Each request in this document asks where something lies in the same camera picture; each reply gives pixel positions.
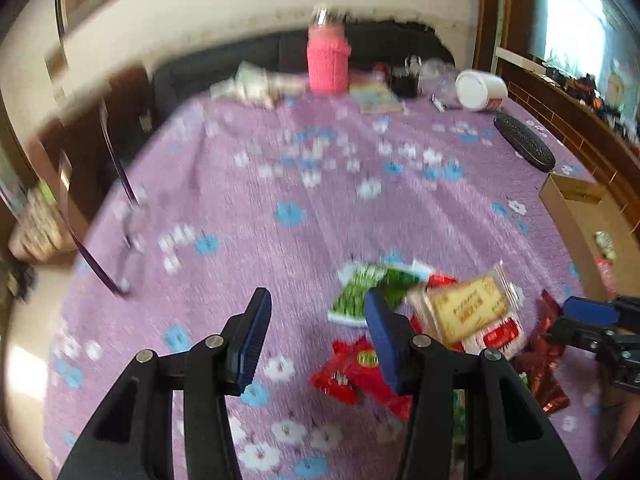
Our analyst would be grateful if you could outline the white gloves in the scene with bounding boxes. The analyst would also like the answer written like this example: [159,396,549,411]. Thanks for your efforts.
[210,60,306,111]

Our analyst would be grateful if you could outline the pink knit-sleeved bottle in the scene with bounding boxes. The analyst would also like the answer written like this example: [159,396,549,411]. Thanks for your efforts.
[306,5,352,95]

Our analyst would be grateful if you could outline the brown armchair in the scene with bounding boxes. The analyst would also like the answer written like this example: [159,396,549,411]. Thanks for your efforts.
[30,65,156,221]

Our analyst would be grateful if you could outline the pink snack packet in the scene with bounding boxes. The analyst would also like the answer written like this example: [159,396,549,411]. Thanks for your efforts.
[595,257,621,301]

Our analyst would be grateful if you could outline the small green white packet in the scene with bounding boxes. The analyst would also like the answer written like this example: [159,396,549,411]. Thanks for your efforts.
[595,231,617,261]

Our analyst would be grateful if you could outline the white plastic jar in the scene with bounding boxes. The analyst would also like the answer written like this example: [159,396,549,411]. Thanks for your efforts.
[455,69,510,112]

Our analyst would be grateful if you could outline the white board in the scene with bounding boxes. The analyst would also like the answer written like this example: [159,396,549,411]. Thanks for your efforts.
[492,46,551,73]

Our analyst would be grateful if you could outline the purple eyeglasses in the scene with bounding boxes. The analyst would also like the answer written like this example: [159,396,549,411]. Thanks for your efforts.
[57,100,151,301]

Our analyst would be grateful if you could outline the wooden cabinet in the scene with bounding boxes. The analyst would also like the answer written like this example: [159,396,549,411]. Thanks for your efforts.
[475,0,640,241]

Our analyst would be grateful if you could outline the dark red snack packet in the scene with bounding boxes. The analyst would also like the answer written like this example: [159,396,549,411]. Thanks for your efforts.
[537,289,566,333]
[512,332,571,417]

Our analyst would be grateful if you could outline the glass window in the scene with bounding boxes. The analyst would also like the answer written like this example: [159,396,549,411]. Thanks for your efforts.
[530,0,640,126]

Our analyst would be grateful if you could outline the yellow cracker packet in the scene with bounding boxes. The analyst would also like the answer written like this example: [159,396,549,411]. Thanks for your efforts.
[407,262,521,351]

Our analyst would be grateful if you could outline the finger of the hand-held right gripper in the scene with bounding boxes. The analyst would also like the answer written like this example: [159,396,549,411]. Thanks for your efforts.
[547,317,610,357]
[561,296,640,328]

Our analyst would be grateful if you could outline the red white snack packet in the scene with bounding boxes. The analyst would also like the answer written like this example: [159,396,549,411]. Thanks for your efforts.
[422,272,526,356]

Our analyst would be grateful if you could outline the cardboard box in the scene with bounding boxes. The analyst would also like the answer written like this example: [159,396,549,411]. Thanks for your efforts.
[539,172,640,306]

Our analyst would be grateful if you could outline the cloth bag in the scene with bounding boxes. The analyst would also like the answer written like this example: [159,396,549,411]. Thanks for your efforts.
[7,185,71,263]

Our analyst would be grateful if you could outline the black bag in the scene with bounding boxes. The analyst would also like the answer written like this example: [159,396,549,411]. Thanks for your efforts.
[370,17,451,56]

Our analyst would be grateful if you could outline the black sofa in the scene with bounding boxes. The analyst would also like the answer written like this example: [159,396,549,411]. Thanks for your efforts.
[150,30,456,121]

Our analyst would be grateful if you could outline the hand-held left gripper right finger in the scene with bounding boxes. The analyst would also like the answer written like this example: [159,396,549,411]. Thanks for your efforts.
[364,289,582,480]

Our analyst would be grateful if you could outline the black glasses case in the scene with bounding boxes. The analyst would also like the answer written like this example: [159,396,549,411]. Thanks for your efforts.
[493,112,557,172]

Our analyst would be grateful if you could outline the small picture frame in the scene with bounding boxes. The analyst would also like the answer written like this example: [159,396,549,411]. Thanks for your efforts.
[45,45,68,78]

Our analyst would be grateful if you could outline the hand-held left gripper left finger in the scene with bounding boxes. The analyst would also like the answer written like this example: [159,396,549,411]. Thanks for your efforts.
[57,287,273,480]

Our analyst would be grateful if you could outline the thin booklet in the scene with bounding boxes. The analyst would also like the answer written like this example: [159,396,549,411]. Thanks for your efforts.
[350,82,403,115]

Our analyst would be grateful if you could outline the cluttered tool pile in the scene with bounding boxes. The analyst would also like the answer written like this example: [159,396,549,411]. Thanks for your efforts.
[545,60,640,141]

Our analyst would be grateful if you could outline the purple floral tablecloth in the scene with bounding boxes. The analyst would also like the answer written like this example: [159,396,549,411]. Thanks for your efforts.
[42,80,623,480]

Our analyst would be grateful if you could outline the clear glass cup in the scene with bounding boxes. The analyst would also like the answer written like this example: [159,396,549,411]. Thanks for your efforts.
[420,57,456,81]

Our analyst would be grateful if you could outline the red packet with green logo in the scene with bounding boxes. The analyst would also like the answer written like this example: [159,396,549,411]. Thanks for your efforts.
[310,337,416,418]

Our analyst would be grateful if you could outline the small black container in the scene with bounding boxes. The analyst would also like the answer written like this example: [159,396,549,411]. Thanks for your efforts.
[387,55,423,98]

